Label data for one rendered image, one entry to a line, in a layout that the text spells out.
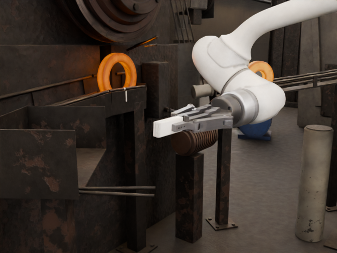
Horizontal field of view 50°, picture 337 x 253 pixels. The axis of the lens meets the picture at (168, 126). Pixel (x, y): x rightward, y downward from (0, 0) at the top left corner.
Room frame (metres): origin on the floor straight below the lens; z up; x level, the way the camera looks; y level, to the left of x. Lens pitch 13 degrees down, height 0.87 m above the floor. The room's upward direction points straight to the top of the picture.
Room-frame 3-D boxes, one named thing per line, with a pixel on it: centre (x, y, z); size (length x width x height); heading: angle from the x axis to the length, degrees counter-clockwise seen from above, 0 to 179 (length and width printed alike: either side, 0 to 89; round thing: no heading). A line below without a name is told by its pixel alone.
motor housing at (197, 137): (1.55, -0.12, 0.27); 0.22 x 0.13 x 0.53; 143
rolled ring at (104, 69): (1.37, 0.19, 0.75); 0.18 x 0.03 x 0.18; 144
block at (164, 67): (1.57, 0.06, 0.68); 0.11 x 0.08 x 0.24; 53
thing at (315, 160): (1.53, -0.66, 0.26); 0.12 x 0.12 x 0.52
